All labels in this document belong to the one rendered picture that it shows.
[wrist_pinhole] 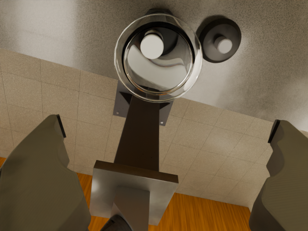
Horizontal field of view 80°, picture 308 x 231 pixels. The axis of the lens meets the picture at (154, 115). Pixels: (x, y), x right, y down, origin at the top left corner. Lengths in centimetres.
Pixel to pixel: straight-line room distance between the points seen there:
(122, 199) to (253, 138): 152
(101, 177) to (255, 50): 63
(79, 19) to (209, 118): 143
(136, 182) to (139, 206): 8
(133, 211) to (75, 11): 62
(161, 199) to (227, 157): 137
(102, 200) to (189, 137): 116
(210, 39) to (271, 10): 14
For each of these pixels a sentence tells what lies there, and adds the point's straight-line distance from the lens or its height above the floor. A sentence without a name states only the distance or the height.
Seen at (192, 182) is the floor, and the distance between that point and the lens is 231.
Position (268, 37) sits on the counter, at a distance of 52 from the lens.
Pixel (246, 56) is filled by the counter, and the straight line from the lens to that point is 51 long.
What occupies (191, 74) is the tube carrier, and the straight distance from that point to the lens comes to 24.
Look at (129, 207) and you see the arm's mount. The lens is 73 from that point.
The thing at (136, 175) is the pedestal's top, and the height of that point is 94.
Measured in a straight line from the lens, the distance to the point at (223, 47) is 41.
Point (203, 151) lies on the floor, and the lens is 197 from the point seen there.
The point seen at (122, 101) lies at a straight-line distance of 159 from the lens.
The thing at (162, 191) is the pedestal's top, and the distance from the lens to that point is 78.
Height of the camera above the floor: 139
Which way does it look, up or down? 57 degrees down
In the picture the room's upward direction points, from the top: 177 degrees counter-clockwise
